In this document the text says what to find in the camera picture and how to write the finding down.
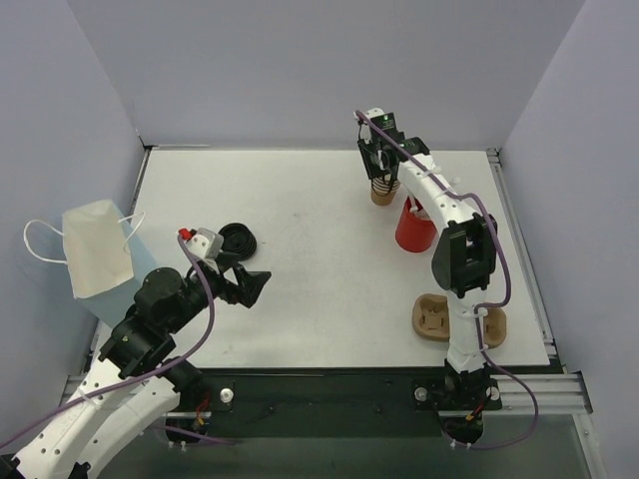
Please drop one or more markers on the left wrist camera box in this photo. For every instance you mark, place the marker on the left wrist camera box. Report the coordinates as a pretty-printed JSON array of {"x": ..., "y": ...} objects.
[{"x": 202, "y": 243}]

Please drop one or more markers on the red straw holder cup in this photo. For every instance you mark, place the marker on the red straw holder cup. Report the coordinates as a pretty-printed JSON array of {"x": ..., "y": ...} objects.
[{"x": 414, "y": 234}]

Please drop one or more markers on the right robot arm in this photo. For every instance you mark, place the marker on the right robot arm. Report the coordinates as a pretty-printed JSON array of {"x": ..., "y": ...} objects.
[{"x": 464, "y": 258}]

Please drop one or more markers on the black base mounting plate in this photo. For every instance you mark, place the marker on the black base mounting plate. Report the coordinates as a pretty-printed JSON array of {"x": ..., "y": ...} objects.
[{"x": 235, "y": 405}]

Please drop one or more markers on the stack of black lids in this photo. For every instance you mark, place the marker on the stack of black lids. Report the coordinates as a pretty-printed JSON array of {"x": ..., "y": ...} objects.
[{"x": 238, "y": 239}]

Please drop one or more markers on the blue paper bag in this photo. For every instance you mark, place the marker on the blue paper bag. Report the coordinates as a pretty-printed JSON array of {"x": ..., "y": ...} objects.
[{"x": 106, "y": 259}]

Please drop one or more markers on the brown pulp cup carrier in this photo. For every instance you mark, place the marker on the brown pulp cup carrier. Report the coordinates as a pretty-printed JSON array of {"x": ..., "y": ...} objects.
[{"x": 430, "y": 320}]

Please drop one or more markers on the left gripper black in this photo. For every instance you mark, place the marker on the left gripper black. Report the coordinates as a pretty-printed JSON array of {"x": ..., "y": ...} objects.
[{"x": 231, "y": 281}]

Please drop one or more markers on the stack of brown paper cups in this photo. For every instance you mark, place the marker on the stack of brown paper cups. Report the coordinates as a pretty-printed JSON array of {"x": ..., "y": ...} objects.
[{"x": 383, "y": 191}]

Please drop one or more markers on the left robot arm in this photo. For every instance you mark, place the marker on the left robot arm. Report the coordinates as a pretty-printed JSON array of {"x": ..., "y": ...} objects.
[{"x": 135, "y": 379}]

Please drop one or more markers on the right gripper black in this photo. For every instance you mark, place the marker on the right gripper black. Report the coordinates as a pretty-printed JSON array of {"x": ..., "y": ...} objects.
[{"x": 376, "y": 163}]

